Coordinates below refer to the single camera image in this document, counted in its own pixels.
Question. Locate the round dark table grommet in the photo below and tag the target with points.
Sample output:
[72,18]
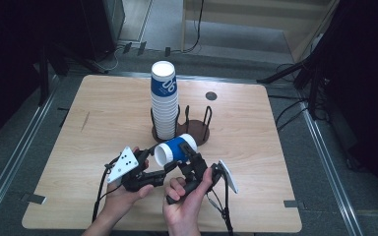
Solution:
[211,96]

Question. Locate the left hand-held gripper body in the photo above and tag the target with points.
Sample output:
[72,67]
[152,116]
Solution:
[123,164]

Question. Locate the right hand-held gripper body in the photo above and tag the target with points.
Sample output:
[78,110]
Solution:
[197,170]

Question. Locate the stack of white paper cups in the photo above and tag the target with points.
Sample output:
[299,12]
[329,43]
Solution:
[164,108]

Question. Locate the blue and white paper cup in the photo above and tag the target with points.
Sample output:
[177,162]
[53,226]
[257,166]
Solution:
[174,149]

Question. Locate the metal floor rail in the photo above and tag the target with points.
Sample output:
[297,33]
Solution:
[331,170]
[16,154]
[210,78]

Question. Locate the dark brown cup holder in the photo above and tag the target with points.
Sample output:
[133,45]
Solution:
[198,129]

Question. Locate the grey tape strip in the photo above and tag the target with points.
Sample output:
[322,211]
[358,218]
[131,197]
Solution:
[34,198]
[293,204]

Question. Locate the black metal stand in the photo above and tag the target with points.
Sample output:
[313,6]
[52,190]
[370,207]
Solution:
[313,95]
[44,78]

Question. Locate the dark cabinet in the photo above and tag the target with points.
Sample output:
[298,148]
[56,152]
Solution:
[105,26]

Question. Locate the black curtain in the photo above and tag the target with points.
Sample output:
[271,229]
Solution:
[367,82]
[6,65]

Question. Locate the light wooden frame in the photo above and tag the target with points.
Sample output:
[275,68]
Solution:
[242,16]

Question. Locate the person's right hand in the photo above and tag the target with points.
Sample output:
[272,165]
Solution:
[183,209]

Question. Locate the small black block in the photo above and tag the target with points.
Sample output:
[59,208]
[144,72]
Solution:
[167,51]
[127,47]
[142,47]

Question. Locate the person's left hand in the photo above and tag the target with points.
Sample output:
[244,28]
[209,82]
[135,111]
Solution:
[121,200]

